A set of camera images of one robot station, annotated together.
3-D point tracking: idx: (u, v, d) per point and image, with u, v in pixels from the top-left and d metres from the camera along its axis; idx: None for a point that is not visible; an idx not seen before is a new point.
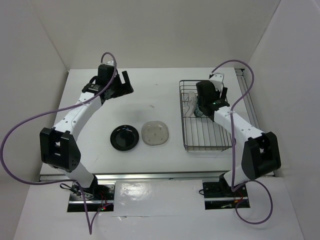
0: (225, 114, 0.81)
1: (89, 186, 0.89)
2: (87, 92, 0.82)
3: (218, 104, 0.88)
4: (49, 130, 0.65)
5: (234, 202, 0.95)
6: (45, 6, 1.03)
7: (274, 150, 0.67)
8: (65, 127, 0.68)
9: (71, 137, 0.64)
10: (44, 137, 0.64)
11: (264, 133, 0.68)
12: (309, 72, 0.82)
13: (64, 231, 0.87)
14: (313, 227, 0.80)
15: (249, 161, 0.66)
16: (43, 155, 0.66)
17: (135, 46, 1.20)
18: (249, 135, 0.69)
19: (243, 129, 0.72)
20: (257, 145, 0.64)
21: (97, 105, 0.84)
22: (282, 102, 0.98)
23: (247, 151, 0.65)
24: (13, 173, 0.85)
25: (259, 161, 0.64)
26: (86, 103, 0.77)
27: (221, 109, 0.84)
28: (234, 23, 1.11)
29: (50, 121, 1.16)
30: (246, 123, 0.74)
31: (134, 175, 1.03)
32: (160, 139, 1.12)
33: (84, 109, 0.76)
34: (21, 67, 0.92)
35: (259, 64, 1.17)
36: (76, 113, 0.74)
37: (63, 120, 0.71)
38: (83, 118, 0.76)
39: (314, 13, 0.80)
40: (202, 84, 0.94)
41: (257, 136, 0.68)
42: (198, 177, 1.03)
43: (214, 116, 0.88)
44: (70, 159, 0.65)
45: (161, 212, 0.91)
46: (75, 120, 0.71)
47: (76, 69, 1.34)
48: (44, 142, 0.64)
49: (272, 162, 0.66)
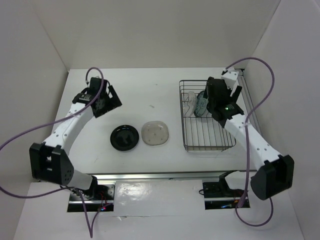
0: (240, 126, 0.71)
1: (88, 188, 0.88)
2: (77, 102, 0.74)
3: (232, 110, 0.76)
4: (39, 146, 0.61)
5: (234, 202, 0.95)
6: (45, 5, 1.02)
7: (289, 173, 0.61)
8: (55, 141, 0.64)
9: (63, 151, 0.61)
10: (34, 152, 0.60)
11: (281, 156, 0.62)
12: (309, 72, 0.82)
13: (64, 231, 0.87)
14: (313, 227, 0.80)
15: (263, 184, 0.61)
16: (34, 170, 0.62)
17: (135, 46, 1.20)
18: (265, 157, 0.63)
19: (258, 148, 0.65)
20: (274, 171, 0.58)
21: (88, 116, 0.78)
22: (282, 102, 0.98)
23: (261, 174, 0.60)
24: (13, 174, 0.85)
25: (271, 184, 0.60)
26: (77, 115, 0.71)
27: (234, 118, 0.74)
28: (235, 23, 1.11)
29: (50, 122, 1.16)
30: (262, 140, 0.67)
31: (134, 175, 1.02)
32: (160, 139, 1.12)
33: (75, 121, 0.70)
34: (21, 67, 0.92)
35: (259, 64, 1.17)
36: (66, 126, 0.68)
37: (54, 134, 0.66)
38: (73, 131, 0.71)
39: (314, 13, 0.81)
40: (214, 85, 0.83)
41: (273, 160, 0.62)
42: (198, 177, 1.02)
43: (225, 122, 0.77)
44: (63, 173, 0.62)
45: (161, 212, 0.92)
46: (66, 133, 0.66)
47: (76, 69, 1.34)
48: (34, 158, 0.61)
49: (283, 184, 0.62)
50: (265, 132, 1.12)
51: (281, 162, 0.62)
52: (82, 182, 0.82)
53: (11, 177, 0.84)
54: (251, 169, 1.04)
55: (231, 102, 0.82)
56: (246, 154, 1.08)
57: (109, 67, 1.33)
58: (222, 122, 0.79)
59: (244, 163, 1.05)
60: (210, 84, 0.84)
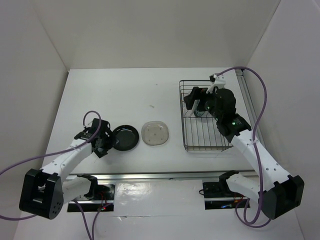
0: (248, 143, 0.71)
1: (87, 191, 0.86)
2: (78, 139, 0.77)
3: (239, 126, 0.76)
4: (35, 172, 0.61)
5: (234, 202, 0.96)
6: (44, 6, 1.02)
7: (299, 195, 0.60)
8: (52, 170, 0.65)
9: (58, 179, 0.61)
10: (29, 179, 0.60)
11: (290, 177, 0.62)
12: (310, 72, 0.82)
13: (64, 231, 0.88)
14: (314, 227, 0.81)
15: (272, 207, 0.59)
16: (22, 200, 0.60)
17: (135, 46, 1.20)
18: (275, 178, 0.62)
19: (268, 168, 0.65)
20: (284, 192, 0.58)
21: (87, 153, 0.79)
22: (281, 102, 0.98)
23: (270, 196, 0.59)
24: (13, 174, 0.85)
25: (281, 207, 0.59)
26: (77, 148, 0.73)
27: (242, 134, 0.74)
28: (235, 23, 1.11)
29: (50, 122, 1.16)
30: (271, 160, 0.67)
31: (134, 175, 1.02)
32: (160, 139, 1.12)
33: (74, 154, 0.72)
34: (21, 68, 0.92)
35: (259, 64, 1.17)
36: (66, 157, 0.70)
37: (53, 163, 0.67)
38: (72, 164, 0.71)
39: (315, 13, 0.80)
40: (224, 99, 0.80)
41: (283, 181, 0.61)
42: (198, 177, 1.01)
43: (232, 138, 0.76)
44: (52, 204, 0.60)
45: (160, 212, 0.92)
46: (64, 164, 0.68)
47: (76, 69, 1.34)
48: (28, 185, 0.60)
49: (293, 204, 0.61)
50: (265, 132, 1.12)
51: (291, 183, 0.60)
52: (78, 191, 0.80)
53: (11, 178, 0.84)
54: (251, 169, 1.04)
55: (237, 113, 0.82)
56: None
57: (109, 67, 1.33)
58: (228, 137, 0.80)
59: (244, 163, 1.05)
60: (220, 97, 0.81)
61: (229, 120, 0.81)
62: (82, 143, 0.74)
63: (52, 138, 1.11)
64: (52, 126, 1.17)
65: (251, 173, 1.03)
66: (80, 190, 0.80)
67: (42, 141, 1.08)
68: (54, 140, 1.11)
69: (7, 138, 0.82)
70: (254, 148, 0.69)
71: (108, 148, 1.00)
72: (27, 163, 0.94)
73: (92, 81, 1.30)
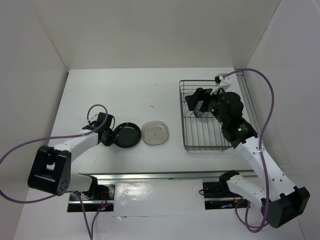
0: (254, 152, 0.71)
1: (87, 190, 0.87)
2: (86, 128, 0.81)
3: (245, 132, 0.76)
4: (46, 148, 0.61)
5: (234, 202, 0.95)
6: (44, 6, 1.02)
7: (303, 205, 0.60)
8: (63, 148, 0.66)
9: (69, 154, 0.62)
10: (41, 154, 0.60)
11: (296, 188, 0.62)
12: (310, 72, 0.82)
13: (64, 231, 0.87)
14: (314, 227, 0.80)
15: (277, 217, 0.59)
16: (31, 174, 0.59)
17: (134, 46, 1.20)
18: (281, 190, 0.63)
19: (274, 179, 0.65)
20: (289, 205, 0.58)
21: (93, 143, 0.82)
22: (281, 102, 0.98)
23: (276, 208, 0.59)
24: (13, 175, 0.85)
25: (286, 218, 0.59)
26: (86, 135, 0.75)
27: (248, 142, 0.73)
28: (234, 23, 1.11)
29: (50, 122, 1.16)
30: (277, 169, 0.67)
31: (134, 175, 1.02)
32: (160, 139, 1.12)
33: (83, 138, 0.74)
34: (21, 68, 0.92)
35: (259, 64, 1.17)
36: (75, 140, 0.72)
37: (63, 143, 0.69)
38: (80, 149, 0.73)
39: (315, 13, 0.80)
40: (231, 104, 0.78)
41: (289, 192, 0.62)
42: (198, 177, 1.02)
43: (237, 144, 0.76)
44: (61, 178, 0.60)
45: (160, 212, 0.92)
46: (74, 144, 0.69)
47: (76, 69, 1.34)
48: (40, 160, 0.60)
49: (296, 214, 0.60)
50: (265, 133, 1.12)
51: (297, 195, 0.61)
52: (82, 183, 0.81)
53: (11, 178, 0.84)
54: (251, 169, 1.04)
55: (243, 119, 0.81)
56: None
57: (109, 67, 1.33)
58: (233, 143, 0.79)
59: (244, 163, 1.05)
60: (227, 102, 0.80)
61: (235, 125, 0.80)
62: (89, 131, 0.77)
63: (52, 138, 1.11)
64: (52, 126, 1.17)
65: (252, 173, 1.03)
66: (79, 187, 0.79)
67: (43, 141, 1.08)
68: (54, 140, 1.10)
69: (6, 138, 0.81)
70: (260, 157, 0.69)
71: (111, 141, 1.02)
72: (27, 164, 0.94)
73: (92, 81, 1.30)
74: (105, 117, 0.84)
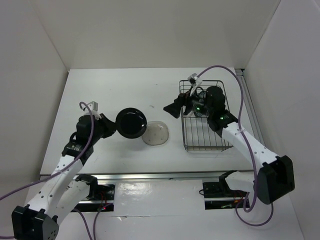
0: (236, 133, 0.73)
1: (87, 193, 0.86)
2: (66, 155, 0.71)
3: (228, 119, 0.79)
4: (22, 209, 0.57)
5: (234, 202, 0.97)
6: (44, 6, 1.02)
7: (289, 174, 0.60)
8: (39, 205, 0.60)
9: (46, 216, 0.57)
10: (16, 217, 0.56)
11: (278, 157, 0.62)
12: (310, 72, 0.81)
13: (64, 231, 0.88)
14: (314, 227, 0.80)
15: (265, 189, 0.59)
16: (16, 234, 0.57)
17: (134, 46, 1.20)
18: (263, 159, 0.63)
19: (256, 152, 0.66)
20: (272, 171, 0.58)
21: (79, 168, 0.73)
22: (281, 102, 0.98)
23: (261, 178, 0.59)
24: (13, 174, 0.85)
25: (273, 188, 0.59)
26: (65, 171, 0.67)
27: (230, 126, 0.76)
28: (235, 23, 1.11)
29: (50, 122, 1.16)
30: (259, 144, 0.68)
31: (134, 175, 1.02)
32: (160, 139, 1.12)
33: (63, 178, 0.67)
34: (21, 68, 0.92)
35: (260, 64, 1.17)
36: (53, 184, 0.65)
37: (39, 195, 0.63)
38: (63, 188, 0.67)
39: (314, 13, 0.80)
40: (214, 96, 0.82)
41: (271, 161, 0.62)
42: (198, 177, 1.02)
43: (221, 132, 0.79)
44: (45, 238, 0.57)
45: (160, 212, 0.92)
46: (51, 194, 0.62)
47: (76, 69, 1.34)
48: (17, 223, 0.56)
49: (284, 186, 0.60)
50: (266, 133, 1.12)
51: (280, 163, 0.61)
52: (76, 199, 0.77)
53: (11, 178, 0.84)
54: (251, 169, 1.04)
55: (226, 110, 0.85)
56: None
57: (109, 67, 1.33)
58: (218, 132, 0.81)
59: (244, 163, 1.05)
60: (211, 94, 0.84)
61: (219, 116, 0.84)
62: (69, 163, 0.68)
63: (52, 138, 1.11)
64: (52, 126, 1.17)
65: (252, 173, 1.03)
66: (84, 192, 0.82)
67: (43, 141, 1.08)
68: (54, 140, 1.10)
69: (6, 138, 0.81)
70: (241, 136, 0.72)
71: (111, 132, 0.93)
72: (26, 163, 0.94)
73: (92, 81, 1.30)
74: (93, 126, 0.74)
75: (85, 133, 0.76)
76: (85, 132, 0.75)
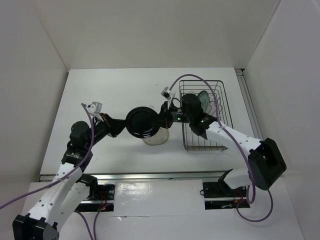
0: (218, 130, 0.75)
1: (87, 195, 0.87)
2: (66, 163, 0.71)
3: (209, 119, 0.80)
4: (23, 218, 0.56)
5: (234, 202, 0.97)
6: (44, 6, 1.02)
7: (277, 154, 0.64)
8: (39, 215, 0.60)
9: (47, 224, 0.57)
10: (17, 226, 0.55)
11: (262, 141, 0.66)
12: (310, 72, 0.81)
13: (64, 231, 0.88)
14: (314, 227, 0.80)
15: (260, 175, 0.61)
16: None
17: (134, 46, 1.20)
18: (250, 147, 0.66)
19: (241, 142, 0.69)
20: (260, 156, 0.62)
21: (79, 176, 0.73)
22: (282, 102, 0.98)
23: (253, 166, 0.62)
24: (13, 175, 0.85)
25: (268, 173, 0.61)
26: (65, 179, 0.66)
27: (211, 126, 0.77)
28: (234, 23, 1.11)
29: (50, 122, 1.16)
30: (241, 134, 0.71)
31: (134, 175, 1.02)
32: (160, 139, 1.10)
33: (62, 186, 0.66)
34: (21, 69, 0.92)
35: (260, 64, 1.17)
36: (54, 192, 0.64)
37: (39, 203, 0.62)
38: (63, 196, 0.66)
39: (314, 13, 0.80)
40: (191, 103, 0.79)
41: (257, 146, 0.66)
42: (199, 177, 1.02)
43: (209, 135, 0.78)
44: None
45: (160, 212, 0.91)
46: (52, 202, 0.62)
47: (76, 69, 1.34)
48: (17, 231, 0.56)
49: (277, 167, 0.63)
50: (266, 132, 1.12)
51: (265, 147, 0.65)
52: (75, 201, 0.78)
53: (11, 178, 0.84)
54: None
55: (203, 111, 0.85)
56: None
57: (109, 67, 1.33)
58: (203, 135, 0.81)
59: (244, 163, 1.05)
60: (186, 102, 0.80)
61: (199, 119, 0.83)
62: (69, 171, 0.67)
63: (52, 138, 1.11)
64: (52, 126, 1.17)
65: None
66: (83, 194, 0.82)
67: (43, 141, 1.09)
68: (54, 140, 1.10)
69: (6, 138, 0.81)
70: (224, 132, 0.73)
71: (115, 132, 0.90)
72: (26, 164, 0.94)
73: (92, 81, 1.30)
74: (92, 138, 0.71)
75: (81, 144, 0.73)
76: (81, 142, 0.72)
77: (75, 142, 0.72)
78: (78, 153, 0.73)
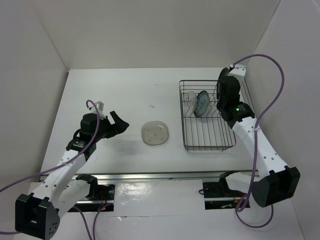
0: (249, 130, 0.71)
1: (87, 192, 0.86)
2: (71, 150, 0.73)
3: (243, 112, 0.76)
4: (26, 197, 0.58)
5: (234, 202, 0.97)
6: (44, 6, 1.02)
7: (293, 186, 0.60)
8: (43, 194, 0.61)
9: (49, 204, 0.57)
10: (20, 204, 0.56)
11: (287, 167, 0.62)
12: (310, 72, 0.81)
13: (64, 231, 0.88)
14: (314, 227, 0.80)
15: (264, 193, 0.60)
16: (17, 224, 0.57)
17: (133, 46, 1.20)
18: (271, 168, 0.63)
19: (265, 157, 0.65)
20: (278, 182, 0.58)
21: (81, 164, 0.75)
22: (282, 101, 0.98)
23: (263, 185, 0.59)
24: (13, 175, 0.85)
25: (273, 195, 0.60)
26: (69, 163, 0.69)
27: (244, 121, 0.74)
28: (234, 23, 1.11)
29: (50, 122, 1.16)
30: (270, 149, 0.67)
31: (133, 175, 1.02)
32: (160, 139, 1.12)
33: (66, 171, 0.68)
34: (21, 69, 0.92)
35: (260, 64, 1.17)
36: (57, 175, 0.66)
37: (43, 184, 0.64)
38: (65, 181, 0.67)
39: (314, 13, 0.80)
40: (227, 83, 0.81)
41: (279, 170, 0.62)
42: (199, 177, 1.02)
43: (234, 124, 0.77)
44: (47, 228, 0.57)
45: (160, 212, 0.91)
46: (55, 184, 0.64)
47: (76, 69, 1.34)
48: (19, 211, 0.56)
49: (285, 194, 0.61)
50: (266, 132, 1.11)
51: (287, 174, 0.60)
52: (77, 196, 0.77)
53: (11, 178, 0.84)
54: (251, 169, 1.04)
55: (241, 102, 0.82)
56: (247, 154, 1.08)
57: (109, 67, 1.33)
58: (230, 123, 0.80)
59: (244, 163, 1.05)
60: (223, 82, 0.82)
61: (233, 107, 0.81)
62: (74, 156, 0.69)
63: (52, 138, 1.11)
64: (52, 126, 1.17)
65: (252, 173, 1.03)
66: (84, 190, 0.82)
67: (43, 141, 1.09)
68: (54, 140, 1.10)
69: (6, 138, 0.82)
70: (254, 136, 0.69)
71: (120, 130, 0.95)
72: (26, 163, 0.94)
73: (92, 81, 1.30)
74: (98, 123, 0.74)
75: (88, 131, 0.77)
76: (89, 128, 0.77)
77: (84, 128, 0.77)
78: (83, 142, 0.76)
